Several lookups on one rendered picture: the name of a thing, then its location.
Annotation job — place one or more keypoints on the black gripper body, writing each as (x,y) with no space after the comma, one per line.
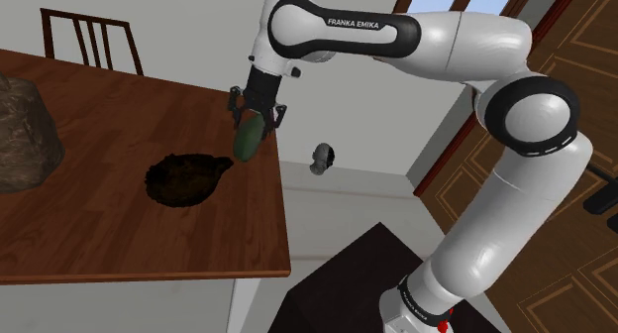
(261,89)

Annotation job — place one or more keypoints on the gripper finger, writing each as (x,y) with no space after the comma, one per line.
(276,117)
(234,106)

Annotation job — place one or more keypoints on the green avocado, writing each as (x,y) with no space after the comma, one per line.
(248,138)

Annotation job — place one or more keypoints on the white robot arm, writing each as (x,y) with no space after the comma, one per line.
(487,47)

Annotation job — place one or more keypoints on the small grey figure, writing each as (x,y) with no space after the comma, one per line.
(320,159)

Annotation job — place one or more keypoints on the dark brown woven bowl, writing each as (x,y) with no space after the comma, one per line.
(186,178)

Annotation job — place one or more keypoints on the dark wooden chair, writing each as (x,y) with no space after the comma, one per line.
(92,39)

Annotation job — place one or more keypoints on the brown wooden table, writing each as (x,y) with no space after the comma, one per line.
(111,235)

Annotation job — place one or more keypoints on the dark robot stand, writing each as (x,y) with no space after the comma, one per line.
(347,283)

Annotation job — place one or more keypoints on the brown crumpled bag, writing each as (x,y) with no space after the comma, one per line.
(24,138)

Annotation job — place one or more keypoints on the black furniture piece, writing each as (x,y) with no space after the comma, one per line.
(601,196)

